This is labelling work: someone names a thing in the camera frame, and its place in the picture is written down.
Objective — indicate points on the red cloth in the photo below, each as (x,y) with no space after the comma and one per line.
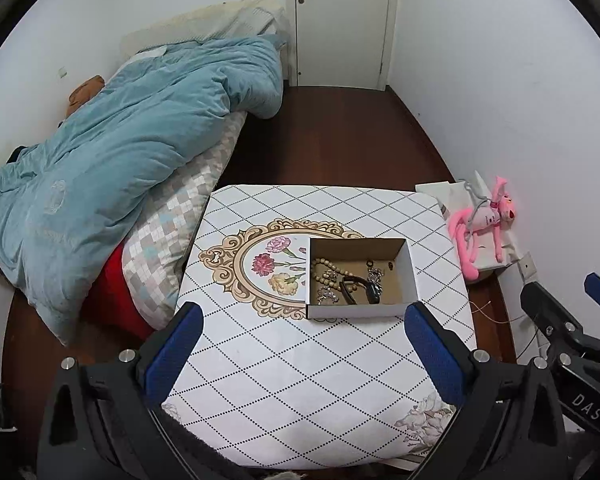
(120,295)

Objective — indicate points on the pale checked pillow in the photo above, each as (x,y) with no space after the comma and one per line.
(262,20)

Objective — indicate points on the brown plush toy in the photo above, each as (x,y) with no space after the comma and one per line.
(85,95)

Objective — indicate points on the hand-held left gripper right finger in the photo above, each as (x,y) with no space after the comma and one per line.
(434,355)

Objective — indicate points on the black fitness band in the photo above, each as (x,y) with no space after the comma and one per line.
(375,293)

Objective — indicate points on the diamond pattern floral tablecloth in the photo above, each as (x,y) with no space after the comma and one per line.
(305,385)

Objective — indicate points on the cardboard box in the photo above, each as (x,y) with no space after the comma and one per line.
(355,311)

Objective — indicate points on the checkered bed sheet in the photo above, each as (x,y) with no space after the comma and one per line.
(180,220)

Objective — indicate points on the light blue duvet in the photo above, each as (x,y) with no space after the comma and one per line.
(130,150)

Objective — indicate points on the cream knit blanket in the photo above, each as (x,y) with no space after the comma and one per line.
(190,22)

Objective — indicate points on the grey clothes hanger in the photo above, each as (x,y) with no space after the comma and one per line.
(475,205)

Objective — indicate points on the pink plush toy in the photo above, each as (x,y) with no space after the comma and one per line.
(485,220)

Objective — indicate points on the black fleece clothing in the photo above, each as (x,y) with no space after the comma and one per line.
(197,455)

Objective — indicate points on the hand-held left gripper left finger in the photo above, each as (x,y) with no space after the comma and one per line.
(174,352)

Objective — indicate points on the white door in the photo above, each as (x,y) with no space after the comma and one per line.
(345,25)

